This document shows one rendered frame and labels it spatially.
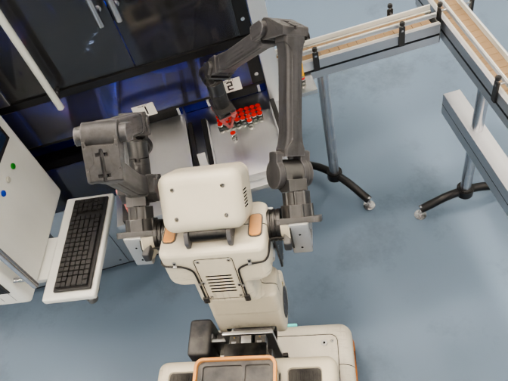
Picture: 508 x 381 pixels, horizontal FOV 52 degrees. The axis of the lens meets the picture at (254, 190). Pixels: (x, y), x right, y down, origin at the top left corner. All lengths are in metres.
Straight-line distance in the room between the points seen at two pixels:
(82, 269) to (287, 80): 1.03
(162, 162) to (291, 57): 0.86
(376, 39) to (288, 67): 0.95
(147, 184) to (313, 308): 1.34
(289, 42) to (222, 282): 0.64
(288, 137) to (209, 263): 0.38
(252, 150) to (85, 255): 0.72
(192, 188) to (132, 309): 1.61
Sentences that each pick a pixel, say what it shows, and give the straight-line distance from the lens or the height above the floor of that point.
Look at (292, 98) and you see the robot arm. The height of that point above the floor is 1.39.
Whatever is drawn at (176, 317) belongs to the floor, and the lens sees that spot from 2.69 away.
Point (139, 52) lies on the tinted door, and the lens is 1.92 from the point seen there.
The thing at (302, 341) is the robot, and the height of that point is 0.28.
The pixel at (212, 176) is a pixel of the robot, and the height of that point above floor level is 1.39.
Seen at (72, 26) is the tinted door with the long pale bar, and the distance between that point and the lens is 1.87.
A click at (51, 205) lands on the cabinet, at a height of 0.85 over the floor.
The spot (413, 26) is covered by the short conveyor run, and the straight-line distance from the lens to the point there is 2.32.
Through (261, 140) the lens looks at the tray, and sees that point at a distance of 1.98.
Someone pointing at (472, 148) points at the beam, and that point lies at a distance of 2.43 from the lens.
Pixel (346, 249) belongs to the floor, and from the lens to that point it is 2.68.
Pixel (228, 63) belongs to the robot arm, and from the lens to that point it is 1.67.
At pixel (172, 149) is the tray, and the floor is 0.88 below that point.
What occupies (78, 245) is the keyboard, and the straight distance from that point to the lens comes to 2.03.
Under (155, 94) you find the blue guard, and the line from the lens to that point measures 2.02.
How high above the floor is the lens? 2.30
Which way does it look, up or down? 51 degrees down
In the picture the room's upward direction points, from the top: 18 degrees counter-clockwise
